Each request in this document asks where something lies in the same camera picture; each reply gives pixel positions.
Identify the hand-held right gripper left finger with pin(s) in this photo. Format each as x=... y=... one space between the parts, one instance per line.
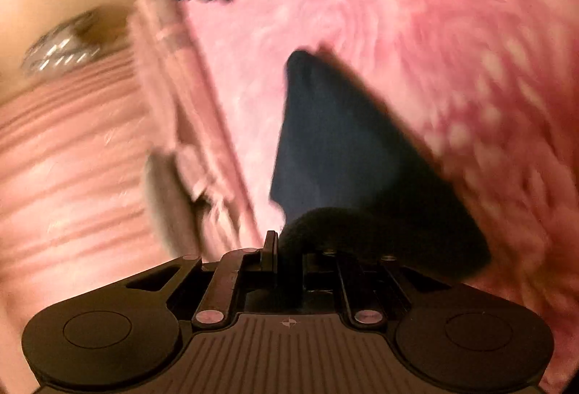
x=270 y=254

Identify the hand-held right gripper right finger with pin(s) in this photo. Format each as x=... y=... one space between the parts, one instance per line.
x=346 y=274

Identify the navy blue sweater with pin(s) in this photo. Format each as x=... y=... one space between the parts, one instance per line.
x=343 y=159

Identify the grey cushion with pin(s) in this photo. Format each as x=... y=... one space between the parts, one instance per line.
x=167 y=195

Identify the pink folded quilt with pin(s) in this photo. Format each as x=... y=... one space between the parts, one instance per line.
x=181 y=73

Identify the pink curtain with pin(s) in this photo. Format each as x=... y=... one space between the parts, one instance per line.
x=68 y=159

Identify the pink floral blanket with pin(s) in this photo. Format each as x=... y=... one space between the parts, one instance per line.
x=362 y=5

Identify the silver puffer jacket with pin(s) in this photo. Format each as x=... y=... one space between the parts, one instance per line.
x=59 y=50

